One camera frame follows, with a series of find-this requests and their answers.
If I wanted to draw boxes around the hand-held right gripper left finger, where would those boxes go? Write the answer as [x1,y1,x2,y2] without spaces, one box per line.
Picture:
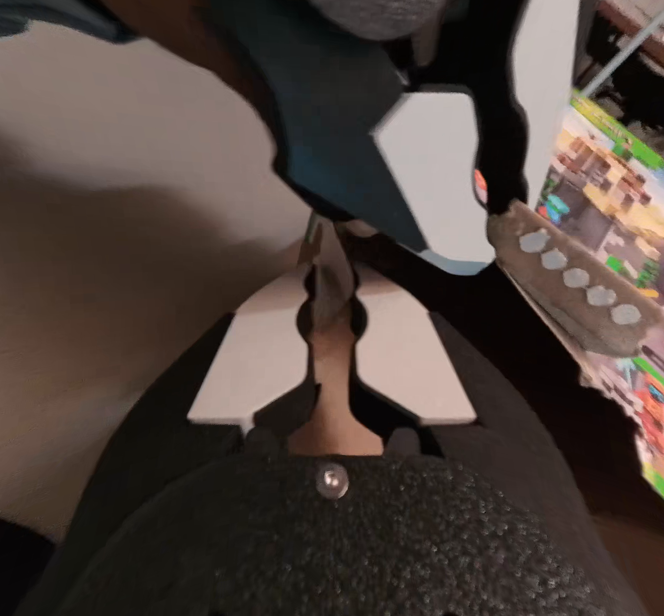
[186,265,319,452]

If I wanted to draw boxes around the green toy set box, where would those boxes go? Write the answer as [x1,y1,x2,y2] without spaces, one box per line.
[298,89,664,616]

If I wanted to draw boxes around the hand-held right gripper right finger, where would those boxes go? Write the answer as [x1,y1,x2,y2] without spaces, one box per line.
[349,267,478,452]

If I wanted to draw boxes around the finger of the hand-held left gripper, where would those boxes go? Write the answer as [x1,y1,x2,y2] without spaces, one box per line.
[370,91,497,276]
[511,0,585,208]

